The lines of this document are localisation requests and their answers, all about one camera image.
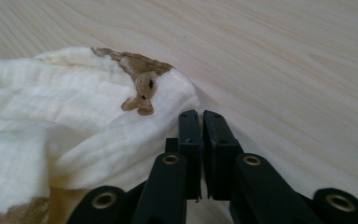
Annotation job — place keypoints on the white cloth with brown print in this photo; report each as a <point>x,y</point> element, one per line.
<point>59,118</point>

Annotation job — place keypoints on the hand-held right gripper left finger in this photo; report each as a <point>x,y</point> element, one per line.
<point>191,133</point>

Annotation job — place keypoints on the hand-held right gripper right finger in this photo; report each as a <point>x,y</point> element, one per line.
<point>217,146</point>

